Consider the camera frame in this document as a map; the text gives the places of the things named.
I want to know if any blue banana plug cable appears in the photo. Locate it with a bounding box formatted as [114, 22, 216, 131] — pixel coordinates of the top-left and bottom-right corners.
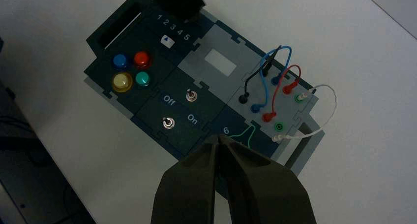
[250, 45, 293, 114]

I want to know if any red push button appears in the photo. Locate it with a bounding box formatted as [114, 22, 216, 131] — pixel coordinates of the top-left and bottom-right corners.
[133, 51, 153, 70]

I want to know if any red banana plug cable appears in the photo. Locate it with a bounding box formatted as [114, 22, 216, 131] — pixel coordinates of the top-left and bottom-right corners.
[261, 64, 302, 123]

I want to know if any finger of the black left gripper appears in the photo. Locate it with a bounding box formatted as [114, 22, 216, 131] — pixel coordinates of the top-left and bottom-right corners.
[139, 0, 207, 22]

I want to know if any dark blue task board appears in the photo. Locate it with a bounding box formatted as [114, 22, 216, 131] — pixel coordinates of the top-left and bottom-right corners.
[84, 0, 326, 200]

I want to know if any yellow push button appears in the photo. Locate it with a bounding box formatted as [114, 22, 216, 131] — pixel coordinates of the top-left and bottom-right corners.
[111, 72, 134, 94]

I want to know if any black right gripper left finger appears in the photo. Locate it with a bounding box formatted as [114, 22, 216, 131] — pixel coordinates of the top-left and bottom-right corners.
[150, 135, 219, 224]

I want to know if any white banana plug cable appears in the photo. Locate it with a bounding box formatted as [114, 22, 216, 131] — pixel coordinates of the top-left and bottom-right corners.
[271, 84, 338, 143]

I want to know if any white slider knob blue triangle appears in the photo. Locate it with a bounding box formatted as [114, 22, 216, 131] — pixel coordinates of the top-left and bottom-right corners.
[160, 34, 175, 49]

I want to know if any blue push button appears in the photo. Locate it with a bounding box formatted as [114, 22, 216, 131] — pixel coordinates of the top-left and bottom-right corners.
[112, 54, 129, 70]

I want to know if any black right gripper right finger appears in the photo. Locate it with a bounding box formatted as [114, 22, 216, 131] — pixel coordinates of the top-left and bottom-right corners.
[219, 134, 317, 224]

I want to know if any green push button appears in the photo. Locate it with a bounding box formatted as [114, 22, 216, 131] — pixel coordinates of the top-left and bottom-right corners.
[135, 71, 151, 88]

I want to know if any white rectangular label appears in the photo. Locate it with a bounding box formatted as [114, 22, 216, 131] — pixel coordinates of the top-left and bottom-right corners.
[205, 48, 238, 77]

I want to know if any black banana plug cable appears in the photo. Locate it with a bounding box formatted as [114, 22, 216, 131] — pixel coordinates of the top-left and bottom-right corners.
[238, 45, 283, 105]

